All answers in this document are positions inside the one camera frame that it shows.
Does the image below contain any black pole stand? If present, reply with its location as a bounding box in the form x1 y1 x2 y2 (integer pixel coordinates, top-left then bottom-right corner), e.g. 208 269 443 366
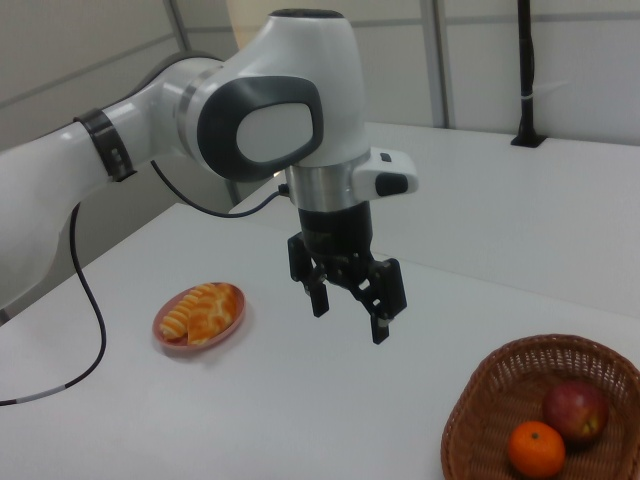
509 0 547 149

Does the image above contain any brown woven basket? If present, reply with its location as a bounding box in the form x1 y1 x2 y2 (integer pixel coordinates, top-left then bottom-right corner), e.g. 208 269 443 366
439 333 640 480

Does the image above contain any braided toy bread loaf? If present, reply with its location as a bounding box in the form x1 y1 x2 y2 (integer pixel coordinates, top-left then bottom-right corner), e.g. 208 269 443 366
185 283 239 347

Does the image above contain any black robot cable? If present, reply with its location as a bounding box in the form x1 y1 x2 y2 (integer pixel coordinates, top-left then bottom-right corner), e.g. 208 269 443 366
0 159 291 406

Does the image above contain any toy orange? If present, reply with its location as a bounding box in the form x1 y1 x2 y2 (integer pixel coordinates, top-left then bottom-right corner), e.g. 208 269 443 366
508 420 567 478

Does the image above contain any red toy apple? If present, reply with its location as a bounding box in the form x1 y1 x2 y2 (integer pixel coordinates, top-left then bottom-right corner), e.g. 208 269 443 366
543 379 610 446

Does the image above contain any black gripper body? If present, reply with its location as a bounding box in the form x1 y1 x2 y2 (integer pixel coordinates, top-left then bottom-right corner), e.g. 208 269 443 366
297 202 386 291

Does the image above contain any striped spiral toy bread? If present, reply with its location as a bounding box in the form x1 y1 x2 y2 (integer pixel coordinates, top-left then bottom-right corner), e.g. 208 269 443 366
158 283 216 342

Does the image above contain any pink plate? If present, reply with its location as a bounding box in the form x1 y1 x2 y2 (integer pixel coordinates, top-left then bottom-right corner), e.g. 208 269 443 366
152 282 247 357

